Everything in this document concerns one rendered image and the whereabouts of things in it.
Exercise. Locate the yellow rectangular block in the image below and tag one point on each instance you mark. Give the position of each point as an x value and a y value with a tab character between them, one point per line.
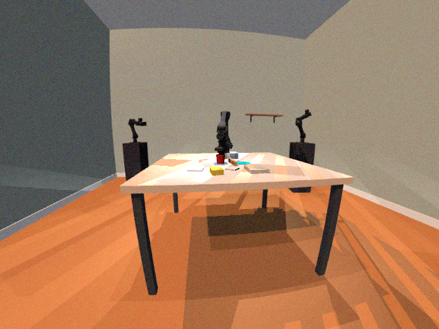
216	170

